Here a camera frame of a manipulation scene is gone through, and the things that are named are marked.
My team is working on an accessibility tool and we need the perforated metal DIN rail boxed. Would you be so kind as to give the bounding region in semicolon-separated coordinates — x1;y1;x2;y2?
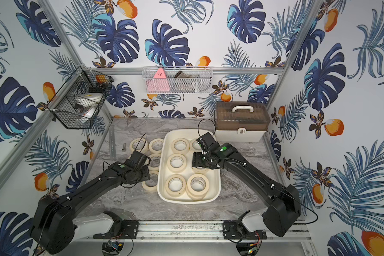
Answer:
108;127;116;160

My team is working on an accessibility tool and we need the pink triangle in basket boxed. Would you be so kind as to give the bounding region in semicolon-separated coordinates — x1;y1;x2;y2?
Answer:
146;68;171;94

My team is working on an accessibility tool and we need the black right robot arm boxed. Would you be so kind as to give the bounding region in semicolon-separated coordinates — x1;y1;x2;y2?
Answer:
192;132;301;237

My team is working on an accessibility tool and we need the cream tape roll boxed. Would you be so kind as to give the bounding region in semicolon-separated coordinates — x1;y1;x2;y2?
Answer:
130;138;149;154
148;154;161;171
166;154;187;173
165;175;187;197
141;171;159;193
186;174;210;201
192;167;209;175
171;138;190;155

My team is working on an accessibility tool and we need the brown lidded storage case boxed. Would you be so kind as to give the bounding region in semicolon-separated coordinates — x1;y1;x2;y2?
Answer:
214;101;271;143

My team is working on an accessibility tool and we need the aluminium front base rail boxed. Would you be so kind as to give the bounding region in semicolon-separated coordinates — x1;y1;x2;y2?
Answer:
73;218;311;242

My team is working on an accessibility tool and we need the white mesh wall basket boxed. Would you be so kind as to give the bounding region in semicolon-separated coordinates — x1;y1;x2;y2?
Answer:
142;66;213;95

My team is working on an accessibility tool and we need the black wire basket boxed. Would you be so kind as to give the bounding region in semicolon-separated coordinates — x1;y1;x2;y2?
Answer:
48;66;114;130

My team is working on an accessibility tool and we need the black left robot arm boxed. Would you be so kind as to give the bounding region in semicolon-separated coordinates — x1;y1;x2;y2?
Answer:
29;151;150;254

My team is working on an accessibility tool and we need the white plastic storage tray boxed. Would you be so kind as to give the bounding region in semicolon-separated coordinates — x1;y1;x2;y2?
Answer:
157;129;221;204

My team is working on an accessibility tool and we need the white object in black basket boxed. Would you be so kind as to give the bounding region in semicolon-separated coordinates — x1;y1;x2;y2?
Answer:
74;93;102;122

